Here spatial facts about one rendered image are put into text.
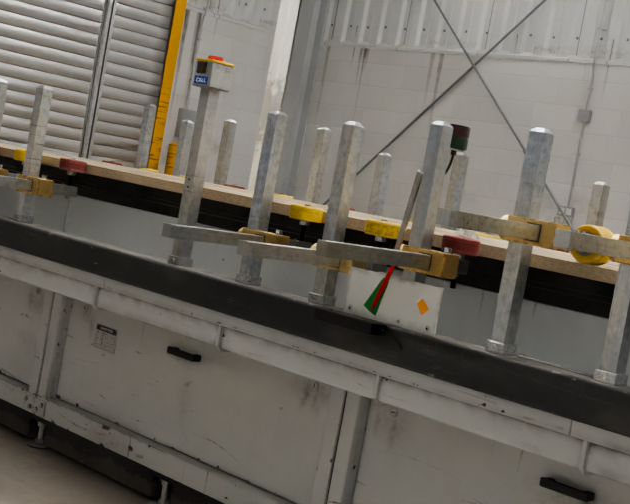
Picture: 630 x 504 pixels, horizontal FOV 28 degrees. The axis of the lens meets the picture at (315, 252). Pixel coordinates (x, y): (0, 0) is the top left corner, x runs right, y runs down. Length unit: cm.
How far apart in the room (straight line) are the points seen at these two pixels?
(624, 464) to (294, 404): 109
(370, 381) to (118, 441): 116
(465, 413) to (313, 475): 70
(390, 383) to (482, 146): 899
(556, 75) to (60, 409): 797
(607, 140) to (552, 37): 114
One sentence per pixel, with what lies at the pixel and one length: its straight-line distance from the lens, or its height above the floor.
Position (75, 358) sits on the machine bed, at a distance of 392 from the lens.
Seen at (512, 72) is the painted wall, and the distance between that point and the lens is 1155.
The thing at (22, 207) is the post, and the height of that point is 74.
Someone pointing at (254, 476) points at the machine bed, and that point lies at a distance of 330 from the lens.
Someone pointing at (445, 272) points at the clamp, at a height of 83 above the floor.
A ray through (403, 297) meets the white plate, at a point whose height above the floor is 76.
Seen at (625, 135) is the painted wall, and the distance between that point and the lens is 1079.
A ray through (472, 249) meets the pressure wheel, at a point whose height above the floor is 89.
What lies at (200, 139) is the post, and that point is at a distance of 315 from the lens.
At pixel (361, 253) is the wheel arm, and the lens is 242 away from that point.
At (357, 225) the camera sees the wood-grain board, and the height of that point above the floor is 88.
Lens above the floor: 96
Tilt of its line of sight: 3 degrees down
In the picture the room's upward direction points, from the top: 10 degrees clockwise
